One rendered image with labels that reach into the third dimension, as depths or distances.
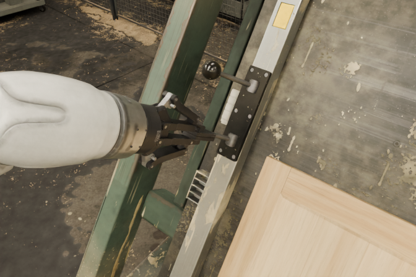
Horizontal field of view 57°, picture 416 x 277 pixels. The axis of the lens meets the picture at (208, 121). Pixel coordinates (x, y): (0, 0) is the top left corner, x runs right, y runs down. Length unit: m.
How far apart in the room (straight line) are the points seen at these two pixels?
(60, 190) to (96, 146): 2.31
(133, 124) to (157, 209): 0.55
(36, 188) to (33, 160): 2.40
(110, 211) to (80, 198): 1.66
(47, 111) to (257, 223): 0.54
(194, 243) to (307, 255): 0.24
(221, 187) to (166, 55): 0.34
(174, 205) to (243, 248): 0.24
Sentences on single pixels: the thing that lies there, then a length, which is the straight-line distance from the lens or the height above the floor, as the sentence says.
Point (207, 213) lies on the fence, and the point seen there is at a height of 1.23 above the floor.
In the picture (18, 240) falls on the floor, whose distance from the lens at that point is 2.58.
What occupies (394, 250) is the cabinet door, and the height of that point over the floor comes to 1.31.
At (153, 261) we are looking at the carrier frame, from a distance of 1.33.
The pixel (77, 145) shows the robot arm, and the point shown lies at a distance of 0.44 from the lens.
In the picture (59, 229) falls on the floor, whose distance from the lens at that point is 2.54.
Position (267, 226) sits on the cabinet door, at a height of 1.25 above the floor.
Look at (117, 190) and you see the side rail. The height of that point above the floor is 1.18.
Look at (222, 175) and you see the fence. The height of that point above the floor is 1.30.
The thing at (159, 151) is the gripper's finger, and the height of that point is 1.46.
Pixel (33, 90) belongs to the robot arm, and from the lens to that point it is 0.42.
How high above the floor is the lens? 1.89
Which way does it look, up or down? 37 degrees down
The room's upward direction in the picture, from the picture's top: straight up
